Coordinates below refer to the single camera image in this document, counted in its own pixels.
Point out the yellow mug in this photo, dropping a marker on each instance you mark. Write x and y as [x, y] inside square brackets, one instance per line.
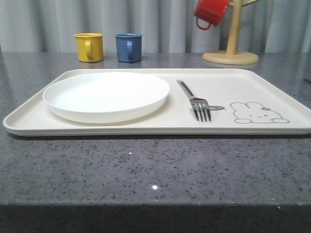
[89, 47]

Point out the grey curtain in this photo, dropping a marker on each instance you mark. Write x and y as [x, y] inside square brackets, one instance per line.
[167, 26]

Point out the white round plate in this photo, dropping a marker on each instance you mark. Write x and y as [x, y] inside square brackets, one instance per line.
[107, 97]

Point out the cream rabbit serving tray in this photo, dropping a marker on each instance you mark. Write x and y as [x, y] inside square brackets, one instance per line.
[248, 105]

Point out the wooden mug tree stand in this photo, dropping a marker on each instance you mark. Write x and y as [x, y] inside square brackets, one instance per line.
[231, 56]

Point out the red mug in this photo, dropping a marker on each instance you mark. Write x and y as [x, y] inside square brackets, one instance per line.
[210, 11]

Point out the silver fork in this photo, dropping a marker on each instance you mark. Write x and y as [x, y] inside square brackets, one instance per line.
[199, 106]

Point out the blue mug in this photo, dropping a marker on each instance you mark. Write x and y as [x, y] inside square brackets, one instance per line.
[129, 47]

